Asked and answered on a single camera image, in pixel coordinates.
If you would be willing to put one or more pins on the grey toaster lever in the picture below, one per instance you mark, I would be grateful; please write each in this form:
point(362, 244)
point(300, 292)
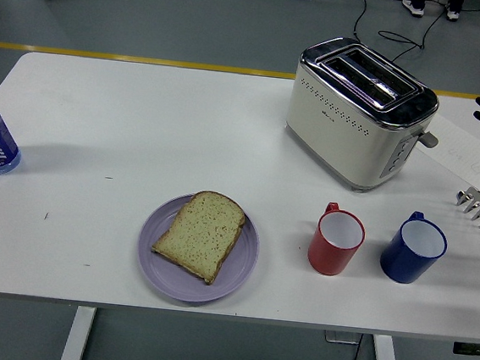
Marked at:
point(428, 140)

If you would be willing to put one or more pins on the bread slice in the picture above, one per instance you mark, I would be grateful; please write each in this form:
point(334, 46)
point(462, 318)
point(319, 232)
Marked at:
point(200, 236)

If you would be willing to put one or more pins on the purple plate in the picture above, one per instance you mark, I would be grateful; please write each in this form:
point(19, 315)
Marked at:
point(171, 279)

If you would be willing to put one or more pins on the white paper sheet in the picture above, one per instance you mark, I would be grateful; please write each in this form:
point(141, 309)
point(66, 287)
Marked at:
point(460, 146)

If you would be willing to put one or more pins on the person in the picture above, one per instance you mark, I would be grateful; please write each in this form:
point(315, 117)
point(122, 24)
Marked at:
point(413, 4)

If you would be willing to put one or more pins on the cream chrome toaster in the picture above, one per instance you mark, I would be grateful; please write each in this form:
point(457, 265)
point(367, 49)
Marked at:
point(334, 129)

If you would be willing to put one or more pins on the blue mug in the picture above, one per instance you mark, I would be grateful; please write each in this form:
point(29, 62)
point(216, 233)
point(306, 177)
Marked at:
point(400, 261)

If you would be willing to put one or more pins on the red mug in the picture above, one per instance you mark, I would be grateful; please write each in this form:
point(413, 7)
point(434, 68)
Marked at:
point(326, 252)

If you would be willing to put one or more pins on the black table control panel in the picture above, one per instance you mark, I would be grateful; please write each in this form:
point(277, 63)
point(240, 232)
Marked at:
point(474, 349)

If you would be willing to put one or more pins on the yellow floor tape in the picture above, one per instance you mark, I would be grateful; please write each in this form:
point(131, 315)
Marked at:
point(107, 56)

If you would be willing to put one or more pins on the clear bracket under table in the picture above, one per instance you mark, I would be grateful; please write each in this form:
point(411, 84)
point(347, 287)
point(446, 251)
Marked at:
point(342, 336)

